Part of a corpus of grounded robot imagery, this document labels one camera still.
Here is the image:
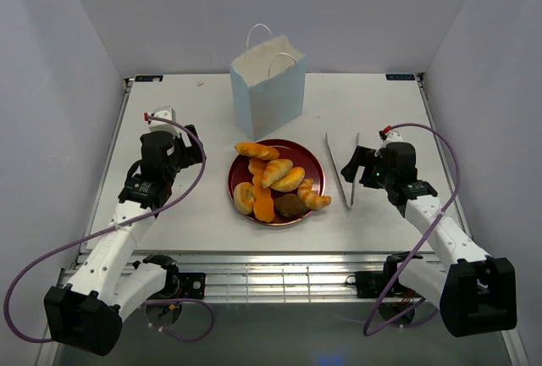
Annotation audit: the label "metal tongs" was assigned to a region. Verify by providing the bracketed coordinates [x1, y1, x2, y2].
[324, 133, 357, 210]

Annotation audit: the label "striped croissant bread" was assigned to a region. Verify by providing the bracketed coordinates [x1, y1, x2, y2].
[297, 178, 331, 210]

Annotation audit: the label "oval yellow bun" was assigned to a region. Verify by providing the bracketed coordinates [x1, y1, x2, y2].
[270, 167, 305, 192]

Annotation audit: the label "pointed cone bread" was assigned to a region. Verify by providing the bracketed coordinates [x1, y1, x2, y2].
[261, 158, 293, 188]

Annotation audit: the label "brown chocolate bread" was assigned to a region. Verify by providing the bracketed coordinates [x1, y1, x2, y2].
[274, 193, 308, 218]

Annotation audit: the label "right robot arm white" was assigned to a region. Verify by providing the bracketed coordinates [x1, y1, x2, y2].
[340, 141, 517, 337]

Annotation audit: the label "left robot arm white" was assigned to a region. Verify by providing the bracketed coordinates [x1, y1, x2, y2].
[44, 121, 203, 356]

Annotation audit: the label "long glazed bread top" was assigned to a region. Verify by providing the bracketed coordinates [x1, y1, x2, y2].
[235, 142, 279, 161]

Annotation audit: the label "long orange bread strip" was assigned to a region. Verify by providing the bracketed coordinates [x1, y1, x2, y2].
[252, 173, 274, 223]

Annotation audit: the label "light blue paper bag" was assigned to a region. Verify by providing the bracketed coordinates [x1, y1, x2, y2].
[230, 35, 307, 141]

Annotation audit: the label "blue label left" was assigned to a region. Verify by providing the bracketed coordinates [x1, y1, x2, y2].
[134, 75, 163, 82]

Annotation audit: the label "blue label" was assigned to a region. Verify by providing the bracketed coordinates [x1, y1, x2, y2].
[134, 75, 163, 82]
[385, 74, 416, 81]

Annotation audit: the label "blue label right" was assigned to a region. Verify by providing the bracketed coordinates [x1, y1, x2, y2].
[385, 74, 416, 81]

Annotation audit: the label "dark red round plate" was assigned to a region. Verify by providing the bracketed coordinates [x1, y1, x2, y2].
[228, 139, 325, 227]

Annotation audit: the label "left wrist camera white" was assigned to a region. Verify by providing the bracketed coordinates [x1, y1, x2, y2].
[144, 106, 178, 136]

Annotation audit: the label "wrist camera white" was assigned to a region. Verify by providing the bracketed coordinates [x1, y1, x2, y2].
[144, 106, 178, 136]
[379, 126, 403, 149]

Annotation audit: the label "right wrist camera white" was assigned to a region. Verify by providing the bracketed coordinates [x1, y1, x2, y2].
[379, 126, 403, 149]

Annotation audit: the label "orange ring donut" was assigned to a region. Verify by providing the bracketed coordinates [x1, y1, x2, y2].
[248, 158, 268, 175]

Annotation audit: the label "pale ring bagel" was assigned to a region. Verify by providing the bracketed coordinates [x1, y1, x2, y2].
[233, 182, 255, 215]

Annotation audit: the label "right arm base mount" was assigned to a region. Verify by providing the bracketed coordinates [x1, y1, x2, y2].
[345, 271, 417, 298]

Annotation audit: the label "aluminium frame rail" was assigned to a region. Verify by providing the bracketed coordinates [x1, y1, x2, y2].
[57, 253, 458, 303]

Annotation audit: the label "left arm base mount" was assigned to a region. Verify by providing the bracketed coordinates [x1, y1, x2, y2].
[150, 272, 207, 300]

